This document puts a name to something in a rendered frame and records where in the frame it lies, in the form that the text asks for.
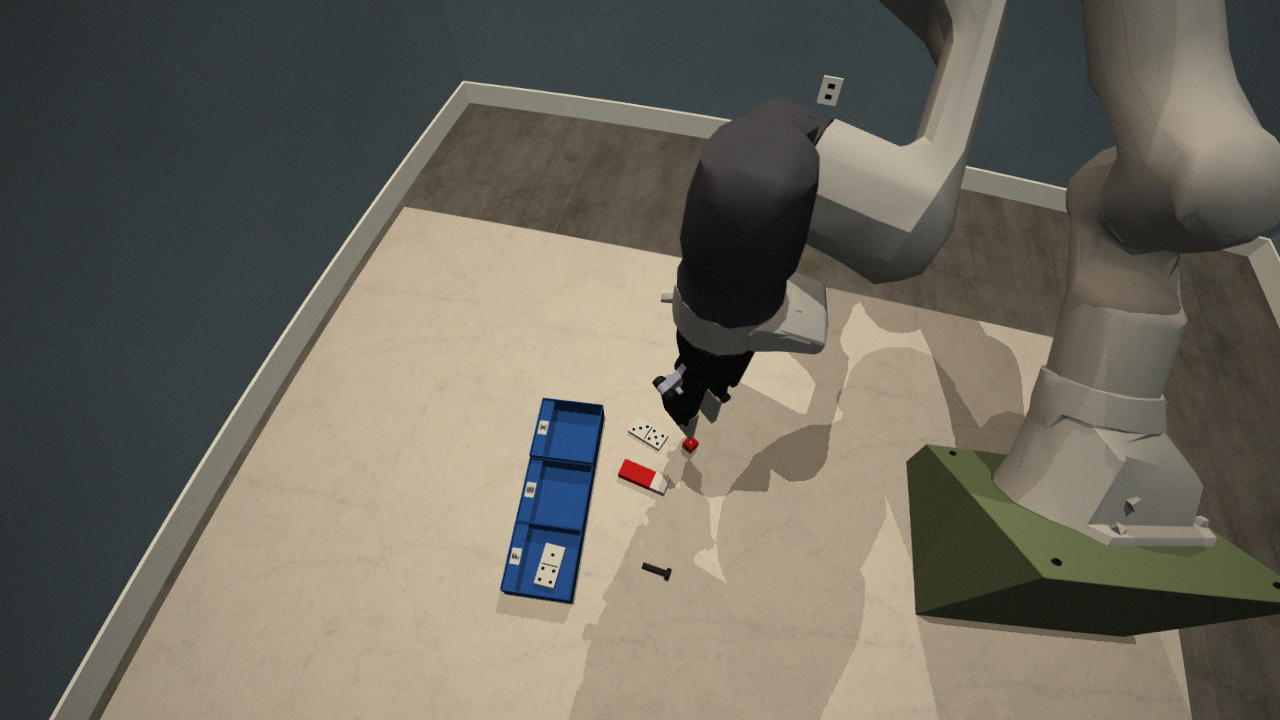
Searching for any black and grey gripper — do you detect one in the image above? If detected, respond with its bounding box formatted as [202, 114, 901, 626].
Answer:
[652, 329, 755, 439]

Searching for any red and white eraser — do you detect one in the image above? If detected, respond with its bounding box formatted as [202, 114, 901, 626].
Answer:
[618, 459, 669, 496]

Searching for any blue bin rack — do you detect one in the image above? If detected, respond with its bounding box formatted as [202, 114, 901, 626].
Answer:
[500, 398, 605, 603]

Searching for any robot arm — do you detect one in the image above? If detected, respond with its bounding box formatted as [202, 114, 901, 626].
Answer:
[660, 0, 1280, 546]

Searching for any white domino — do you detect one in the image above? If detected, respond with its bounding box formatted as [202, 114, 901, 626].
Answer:
[534, 543, 566, 589]
[628, 416, 668, 451]

